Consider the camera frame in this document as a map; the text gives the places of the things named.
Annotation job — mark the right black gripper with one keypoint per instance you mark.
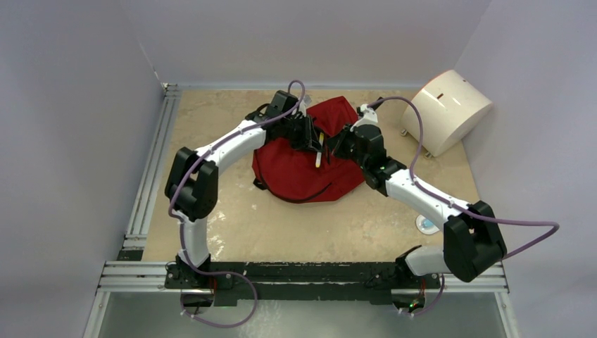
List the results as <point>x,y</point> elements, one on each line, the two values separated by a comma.
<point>336,143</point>

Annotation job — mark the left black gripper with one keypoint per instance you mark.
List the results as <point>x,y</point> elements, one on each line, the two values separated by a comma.
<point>308,139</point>

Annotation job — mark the yellow pen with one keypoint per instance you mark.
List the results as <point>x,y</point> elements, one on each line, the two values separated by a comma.
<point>318,159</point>

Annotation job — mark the red backpack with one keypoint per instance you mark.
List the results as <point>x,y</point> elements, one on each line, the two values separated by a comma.
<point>291,175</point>

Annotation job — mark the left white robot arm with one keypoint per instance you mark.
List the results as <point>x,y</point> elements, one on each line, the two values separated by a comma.
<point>192,187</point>

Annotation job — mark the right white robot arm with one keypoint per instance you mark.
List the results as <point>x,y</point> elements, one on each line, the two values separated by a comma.
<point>472,240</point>

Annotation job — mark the cream round lunch box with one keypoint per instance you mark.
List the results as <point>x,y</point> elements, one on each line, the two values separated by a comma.
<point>450,107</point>

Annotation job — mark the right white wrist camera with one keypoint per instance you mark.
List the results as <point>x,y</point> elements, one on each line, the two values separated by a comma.
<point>366,116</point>

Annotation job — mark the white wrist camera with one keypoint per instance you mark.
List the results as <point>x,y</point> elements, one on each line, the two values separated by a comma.
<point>304,104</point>
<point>366,116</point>

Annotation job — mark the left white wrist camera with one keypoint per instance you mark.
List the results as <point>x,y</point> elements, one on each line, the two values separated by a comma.
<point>304,104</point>

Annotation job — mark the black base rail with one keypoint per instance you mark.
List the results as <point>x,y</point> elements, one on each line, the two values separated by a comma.
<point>379,283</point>

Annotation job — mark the aluminium frame rails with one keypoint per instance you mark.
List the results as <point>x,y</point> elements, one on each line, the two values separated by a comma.
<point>247,225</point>

